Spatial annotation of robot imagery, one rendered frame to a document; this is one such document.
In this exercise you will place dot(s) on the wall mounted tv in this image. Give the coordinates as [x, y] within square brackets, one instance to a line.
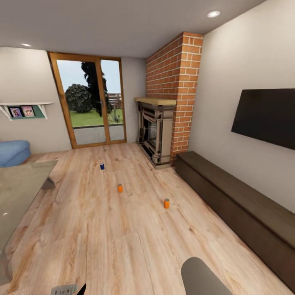
[267, 115]

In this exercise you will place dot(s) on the downlight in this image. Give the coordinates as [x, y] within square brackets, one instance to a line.
[213, 14]

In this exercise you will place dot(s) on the cabinet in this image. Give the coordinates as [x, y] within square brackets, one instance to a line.
[265, 226]

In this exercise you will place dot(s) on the trash can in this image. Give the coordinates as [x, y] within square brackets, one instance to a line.
[199, 279]

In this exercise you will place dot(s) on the countertop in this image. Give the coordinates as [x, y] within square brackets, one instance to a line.
[156, 101]

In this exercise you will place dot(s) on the sofa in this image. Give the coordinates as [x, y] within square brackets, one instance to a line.
[13, 153]

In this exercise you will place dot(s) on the picture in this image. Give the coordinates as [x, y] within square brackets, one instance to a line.
[15, 111]
[27, 111]

